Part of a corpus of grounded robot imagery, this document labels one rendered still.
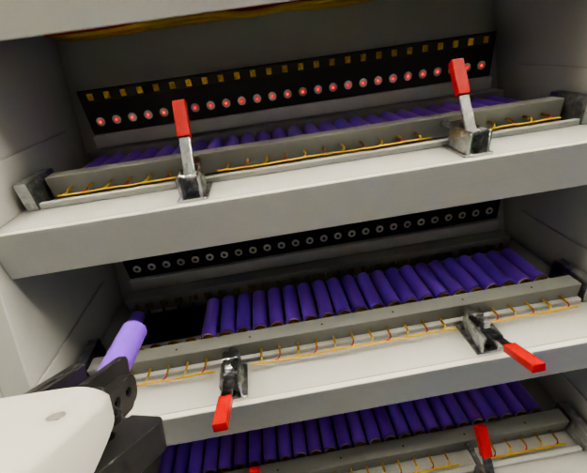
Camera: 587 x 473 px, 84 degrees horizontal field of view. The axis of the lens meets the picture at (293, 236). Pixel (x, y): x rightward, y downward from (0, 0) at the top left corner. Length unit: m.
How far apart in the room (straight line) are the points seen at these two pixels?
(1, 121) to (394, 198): 0.39
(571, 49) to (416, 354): 0.38
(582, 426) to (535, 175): 0.34
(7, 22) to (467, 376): 0.53
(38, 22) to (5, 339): 0.28
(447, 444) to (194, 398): 0.32
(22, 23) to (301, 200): 0.27
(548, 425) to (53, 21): 0.69
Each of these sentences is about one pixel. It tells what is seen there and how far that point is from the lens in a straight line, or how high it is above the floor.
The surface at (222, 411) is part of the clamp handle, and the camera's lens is 0.31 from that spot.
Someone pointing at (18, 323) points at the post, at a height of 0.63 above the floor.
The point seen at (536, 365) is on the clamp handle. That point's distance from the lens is 0.35.
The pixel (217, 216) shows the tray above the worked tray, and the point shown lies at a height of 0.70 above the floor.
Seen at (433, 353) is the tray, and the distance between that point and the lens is 0.39.
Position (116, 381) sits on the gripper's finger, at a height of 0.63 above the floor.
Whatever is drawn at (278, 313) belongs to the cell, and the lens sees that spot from 0.41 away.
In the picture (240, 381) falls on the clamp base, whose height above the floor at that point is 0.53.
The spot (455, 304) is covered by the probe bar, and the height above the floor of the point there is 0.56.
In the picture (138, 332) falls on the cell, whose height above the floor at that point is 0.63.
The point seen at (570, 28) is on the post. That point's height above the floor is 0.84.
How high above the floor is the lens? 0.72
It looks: 10 degrees down
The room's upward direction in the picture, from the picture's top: 9 degrees counter-clockwise
